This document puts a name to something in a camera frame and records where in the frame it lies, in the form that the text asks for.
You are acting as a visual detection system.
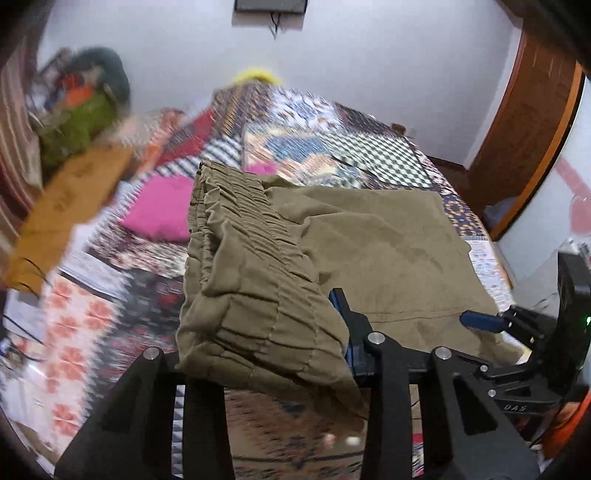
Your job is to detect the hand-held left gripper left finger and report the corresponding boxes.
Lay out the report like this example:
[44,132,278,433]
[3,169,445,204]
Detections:
[54,347,237,480]

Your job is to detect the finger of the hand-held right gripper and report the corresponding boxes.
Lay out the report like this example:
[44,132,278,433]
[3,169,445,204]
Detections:
[460,305,558,348]
[478,357,558,403]

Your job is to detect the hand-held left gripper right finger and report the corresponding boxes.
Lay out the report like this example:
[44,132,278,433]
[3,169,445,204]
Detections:
[328,288,542,480]

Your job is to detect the olive green pants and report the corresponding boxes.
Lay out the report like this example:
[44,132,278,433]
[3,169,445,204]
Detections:
[175,159,525,418]

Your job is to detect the orange object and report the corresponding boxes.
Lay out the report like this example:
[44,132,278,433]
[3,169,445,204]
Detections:
[539,401,589,459]

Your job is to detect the brown wooden door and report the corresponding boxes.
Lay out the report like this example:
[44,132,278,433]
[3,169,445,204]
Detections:
[464,30,587,241]

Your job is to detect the patchwork patterned bedspread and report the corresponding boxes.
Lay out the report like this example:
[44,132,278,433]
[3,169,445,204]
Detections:
[0,83,518,480]

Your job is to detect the white papers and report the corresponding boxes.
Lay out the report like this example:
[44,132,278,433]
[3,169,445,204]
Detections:
[0,290,49,356]

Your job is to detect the pink cloth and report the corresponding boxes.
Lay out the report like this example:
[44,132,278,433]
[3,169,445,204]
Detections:
[121,174,195,241]

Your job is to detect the orange striped cloth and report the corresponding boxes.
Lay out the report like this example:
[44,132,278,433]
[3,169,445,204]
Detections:
[136,107,218,172]

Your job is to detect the yellow headboard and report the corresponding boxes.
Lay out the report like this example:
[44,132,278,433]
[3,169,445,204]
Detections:
[232,67,281,86]

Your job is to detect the green patterned bag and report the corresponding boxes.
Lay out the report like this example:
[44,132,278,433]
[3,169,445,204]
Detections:
[38,88,118,169]

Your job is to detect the brown striped curtain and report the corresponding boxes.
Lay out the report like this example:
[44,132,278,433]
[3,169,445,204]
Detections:
[0,44,49,264]

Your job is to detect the grey plush pillow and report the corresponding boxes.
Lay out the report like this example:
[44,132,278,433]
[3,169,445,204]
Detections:
[76,46,132,109]

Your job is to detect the small black wall monitor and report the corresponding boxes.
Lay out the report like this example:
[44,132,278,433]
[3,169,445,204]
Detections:
[235,0,308,14]

